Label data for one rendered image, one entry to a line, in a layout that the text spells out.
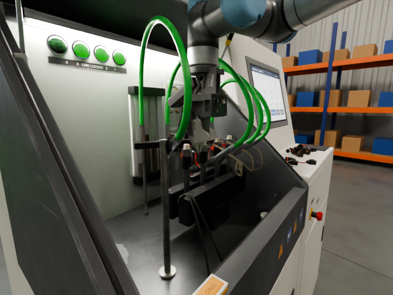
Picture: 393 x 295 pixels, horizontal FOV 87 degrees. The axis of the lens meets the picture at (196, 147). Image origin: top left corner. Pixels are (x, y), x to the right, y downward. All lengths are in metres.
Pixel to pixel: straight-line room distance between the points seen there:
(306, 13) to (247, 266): 0.48
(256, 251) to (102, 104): 0.60
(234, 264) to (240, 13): 0.44
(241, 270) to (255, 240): 0.09
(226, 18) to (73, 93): 0.47
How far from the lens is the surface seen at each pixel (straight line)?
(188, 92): 0.36
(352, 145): 5.85
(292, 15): 0.52
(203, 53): 0.52
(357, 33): 7.26
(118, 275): 0.30
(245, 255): 0.44
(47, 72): 0.70
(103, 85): 0.75
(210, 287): 0.36
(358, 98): 5.76
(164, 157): 0.44
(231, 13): 0.45
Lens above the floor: 1.22
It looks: 11 degrees down
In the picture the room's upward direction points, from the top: straight up
